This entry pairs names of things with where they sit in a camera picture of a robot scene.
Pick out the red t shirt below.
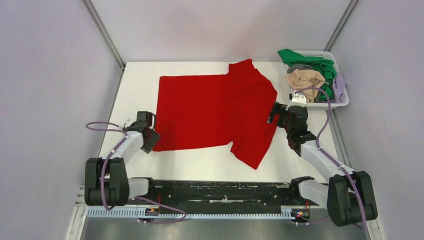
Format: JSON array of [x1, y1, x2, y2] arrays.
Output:
[[154, 59, 278, 169]]

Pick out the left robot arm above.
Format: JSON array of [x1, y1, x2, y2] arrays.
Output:
[[84, 111, 161, 211]]

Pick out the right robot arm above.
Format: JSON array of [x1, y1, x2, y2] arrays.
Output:
[[268, 102, 378, 227]]

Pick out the beige t shirt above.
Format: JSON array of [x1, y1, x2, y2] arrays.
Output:
[[285, 69, 326, 91]]

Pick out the grey t shirt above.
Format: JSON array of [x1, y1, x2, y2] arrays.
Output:
[[287, 64, 314, 74]]

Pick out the lilac t shirt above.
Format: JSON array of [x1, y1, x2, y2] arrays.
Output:
[[332, 72, 346, 104]]

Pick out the green t shirt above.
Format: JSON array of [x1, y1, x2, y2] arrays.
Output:
[[277, 48, 337, 99]]

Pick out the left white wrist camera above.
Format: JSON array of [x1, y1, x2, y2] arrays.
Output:
[[120, 118, 131, 129]]

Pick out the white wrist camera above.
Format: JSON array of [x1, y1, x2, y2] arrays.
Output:
[[289, 93, 308, 106], [120, 118, 131, 129]]

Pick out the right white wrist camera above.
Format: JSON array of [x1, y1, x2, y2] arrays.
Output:
[[289, 93, 308, 106]]

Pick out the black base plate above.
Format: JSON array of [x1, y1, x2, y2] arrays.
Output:
[[144, 179, 306, 215]]

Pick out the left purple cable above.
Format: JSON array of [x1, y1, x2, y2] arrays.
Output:
[[85, 121, 187, 225]]

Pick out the white slotted cable duct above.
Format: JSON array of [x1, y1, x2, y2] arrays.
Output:
[[87, 206, 299, 221]]

